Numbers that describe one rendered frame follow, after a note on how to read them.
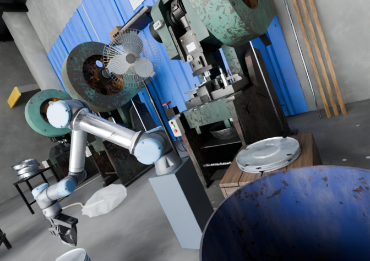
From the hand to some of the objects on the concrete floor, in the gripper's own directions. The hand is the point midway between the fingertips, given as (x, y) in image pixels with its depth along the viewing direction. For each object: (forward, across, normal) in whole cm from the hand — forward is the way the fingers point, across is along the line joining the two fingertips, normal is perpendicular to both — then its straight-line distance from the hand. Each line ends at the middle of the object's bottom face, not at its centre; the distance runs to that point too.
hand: (75, 244), depth 107 cm
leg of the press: (+30, -110, +103) cm, 153 cm away
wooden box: (+30, -38, +101) cm, 112 cm away
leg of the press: (+30, -125, +52) cm, 139 cm away
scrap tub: (+30, +22, +110) cm, 116 cm away
